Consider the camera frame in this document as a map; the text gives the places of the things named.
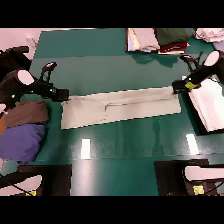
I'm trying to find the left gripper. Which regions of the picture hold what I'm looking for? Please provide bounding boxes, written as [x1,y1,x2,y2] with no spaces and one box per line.
[50,87,71,103]

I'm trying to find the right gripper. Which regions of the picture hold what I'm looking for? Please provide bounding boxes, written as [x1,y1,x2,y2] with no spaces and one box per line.
[171,79,192,95]

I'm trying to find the white shirt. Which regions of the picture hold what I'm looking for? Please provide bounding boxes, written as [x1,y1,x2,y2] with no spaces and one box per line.
[60,85,183,131]

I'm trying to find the folded white garment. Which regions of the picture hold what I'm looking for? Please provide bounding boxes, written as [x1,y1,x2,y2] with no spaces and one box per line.
[188,78,224,133]

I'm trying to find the brown garment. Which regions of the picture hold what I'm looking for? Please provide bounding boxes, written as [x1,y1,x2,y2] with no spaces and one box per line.
[3,99,50,129]

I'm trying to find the folded red garment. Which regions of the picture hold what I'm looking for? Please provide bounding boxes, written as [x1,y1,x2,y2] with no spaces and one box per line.
[158,41,190,55]

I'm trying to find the folded green garment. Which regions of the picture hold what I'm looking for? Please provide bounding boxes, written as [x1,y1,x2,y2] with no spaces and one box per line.
[155,28,191,47]

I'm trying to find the purple garment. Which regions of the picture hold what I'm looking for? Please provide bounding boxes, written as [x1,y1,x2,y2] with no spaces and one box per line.
[0,123,47,165]

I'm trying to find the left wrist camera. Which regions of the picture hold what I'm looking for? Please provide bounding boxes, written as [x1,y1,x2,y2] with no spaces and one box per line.
[40,61,58,83]

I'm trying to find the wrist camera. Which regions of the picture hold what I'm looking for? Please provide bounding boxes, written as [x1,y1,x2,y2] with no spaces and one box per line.
[179,51,205,73]
[40,61,58,83]

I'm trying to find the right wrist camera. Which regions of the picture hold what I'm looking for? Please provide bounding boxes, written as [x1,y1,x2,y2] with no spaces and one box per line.
[179,51,205,73]

